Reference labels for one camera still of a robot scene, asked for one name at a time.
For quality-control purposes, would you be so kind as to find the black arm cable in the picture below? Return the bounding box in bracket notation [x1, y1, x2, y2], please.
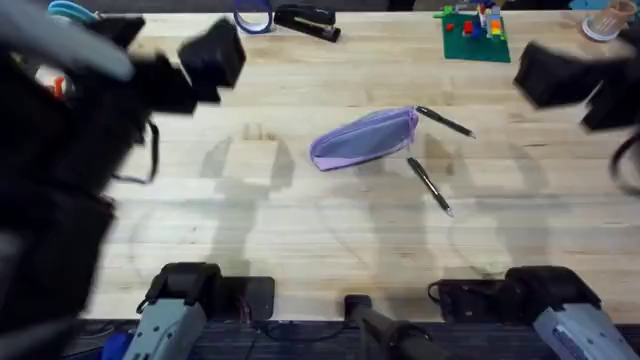
[111, 119, 161, 186]
[608, 128, 640, 197]

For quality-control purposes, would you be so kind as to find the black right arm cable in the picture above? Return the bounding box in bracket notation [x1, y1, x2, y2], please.
[608, 128, 640, 197]

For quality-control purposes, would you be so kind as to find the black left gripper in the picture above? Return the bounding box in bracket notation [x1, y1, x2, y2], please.
[127, 18, 247, 115]

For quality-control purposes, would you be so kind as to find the purple zip bag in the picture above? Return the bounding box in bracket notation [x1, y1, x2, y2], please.
[308, 105, 420, 173]

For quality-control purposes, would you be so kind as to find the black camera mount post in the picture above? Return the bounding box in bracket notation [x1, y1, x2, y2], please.
[343, 294, 451, 360]

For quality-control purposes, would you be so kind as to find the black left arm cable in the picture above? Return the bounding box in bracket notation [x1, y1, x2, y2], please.
[111, 119, 161, 186]

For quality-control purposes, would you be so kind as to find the blue tape ring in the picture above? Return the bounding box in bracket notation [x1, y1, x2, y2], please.
[232, 0, 275, 36]

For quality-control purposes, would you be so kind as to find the black pen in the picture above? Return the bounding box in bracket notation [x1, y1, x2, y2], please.
[406, 156, 456, 218]
[415, 105, 477, 140]

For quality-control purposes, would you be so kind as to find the black left wrist plate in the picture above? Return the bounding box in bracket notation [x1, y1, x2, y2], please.
[97, 14, 147, 51]

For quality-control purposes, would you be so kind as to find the black rail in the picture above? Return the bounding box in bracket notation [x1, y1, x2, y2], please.
[64, 319, 640, 360]

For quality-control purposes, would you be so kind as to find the green board with toy blocks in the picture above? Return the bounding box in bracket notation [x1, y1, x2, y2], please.
[433, 0, 513, 64]

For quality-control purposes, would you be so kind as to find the black stapler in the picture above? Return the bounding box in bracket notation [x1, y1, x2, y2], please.
[272, 3, 343, 44]

